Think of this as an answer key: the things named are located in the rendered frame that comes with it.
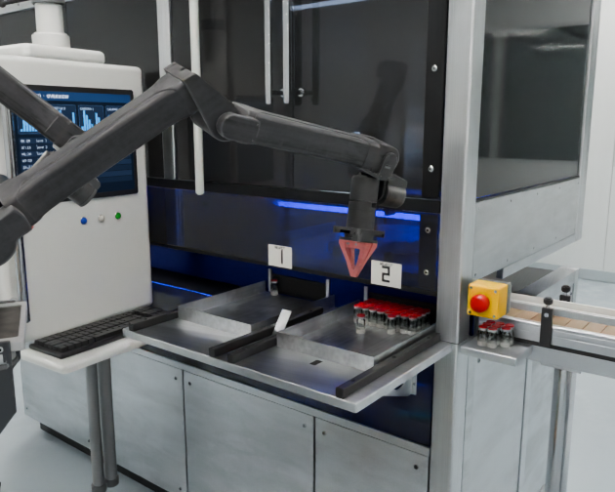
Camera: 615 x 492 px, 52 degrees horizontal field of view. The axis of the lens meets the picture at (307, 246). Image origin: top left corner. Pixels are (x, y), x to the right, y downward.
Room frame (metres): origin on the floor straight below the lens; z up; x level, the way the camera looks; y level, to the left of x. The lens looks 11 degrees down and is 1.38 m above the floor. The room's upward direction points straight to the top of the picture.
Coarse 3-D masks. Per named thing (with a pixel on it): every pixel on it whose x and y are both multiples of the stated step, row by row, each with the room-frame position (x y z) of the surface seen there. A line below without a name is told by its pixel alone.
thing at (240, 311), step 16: (240, 288) 1.76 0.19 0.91; (256, 288) 1.81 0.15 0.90; (192, 304) 1.61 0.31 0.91; (208, 304) 1.66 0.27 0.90; (224, 304) 1.70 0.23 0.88; (240, 304) 1.70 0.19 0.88; (256, 304) 1.70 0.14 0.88; (272, 304) 1.70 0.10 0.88; (288, 304) 1.70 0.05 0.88; (304, 304) 1.70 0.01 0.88; (320, 304) 1.63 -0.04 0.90; (192, 320) 1.54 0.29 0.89; (208, 320) 1.51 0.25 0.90; (224, 320) 1.47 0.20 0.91; (240, 320) 1.55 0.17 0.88; (256, 320) 1.55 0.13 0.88; (272, 320) 1.48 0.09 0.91
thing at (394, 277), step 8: (376, 264) 1.51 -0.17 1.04; (384, 264) 1.50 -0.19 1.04; (392, 264) 1.48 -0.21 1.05; (376, 272) 1.51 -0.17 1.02; (392, 272) 1.48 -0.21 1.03; (400, 272) 1.47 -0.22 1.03; (376, 280) 1.51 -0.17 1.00; (392, 280) 1.48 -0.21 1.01; (400, 280) 1.47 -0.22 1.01; (400, 288) 1.47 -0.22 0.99
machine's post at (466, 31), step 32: (480, 0) 1.40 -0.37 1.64; (448, 32) 1.41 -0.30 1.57; (480, 32) 1.41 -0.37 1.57; (448, 64) 1.41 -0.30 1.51; (480, 64) 1.41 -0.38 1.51; (448, 96) 1.40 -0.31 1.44; (480, 96) 1.42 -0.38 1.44; (448, 128) 1.40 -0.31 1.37; (448, 160) 1.40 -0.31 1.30; (448, 192) 1.40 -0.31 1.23; (448, 224) 1.40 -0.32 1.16; (448, 256) 1.39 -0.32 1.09; (448, 288) 1.39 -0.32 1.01; (448, 320) 1.39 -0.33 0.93; (448, 384) 1.38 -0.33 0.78; (448, 416) 1.38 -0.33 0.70; (448, 448) 1.38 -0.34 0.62; (448, 480) 1.38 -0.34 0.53
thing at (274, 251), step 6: (270, 246) 1.72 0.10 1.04; (276, 246) 1.71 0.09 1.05; (282, 246) 1.69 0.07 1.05; (270, 252) 1.72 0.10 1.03; (276, 252) 1.71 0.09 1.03; (288, 252) 1.68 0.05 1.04; (270, 258) 1.72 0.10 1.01; (276, 258) 1.71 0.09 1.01; (288, 258) 1.68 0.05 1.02; (270, 264) 1.72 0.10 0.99; (276, 264) 1.71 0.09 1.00; (282, 264) 1.69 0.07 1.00; (288, 264) 1.68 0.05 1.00
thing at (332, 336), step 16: (352, 304) 1.61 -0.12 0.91; (320, 320) 1.49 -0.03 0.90; (336, 320) 1.55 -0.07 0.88; (352, 320) 1.55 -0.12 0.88; (288, 336) 1.35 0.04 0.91; (304, 336) 1.43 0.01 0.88; (320, 336) 1.43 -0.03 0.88; (336, 336) 1.43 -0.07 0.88; (352, 336) 1.43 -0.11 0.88; (368, 336) 1.43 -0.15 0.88; (384, 336) 1.43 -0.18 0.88; (400, 336) 1.43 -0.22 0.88; (416, 336) 1.35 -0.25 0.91; (304, 352) 1.32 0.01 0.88; (320, 352) 1.29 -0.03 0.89; (336, 352) 1.27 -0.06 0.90; (352, 352) 1.24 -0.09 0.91; (368, 352) 1.32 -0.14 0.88; (384, 352) 1.24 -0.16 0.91; (368, 368) 1.22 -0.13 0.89
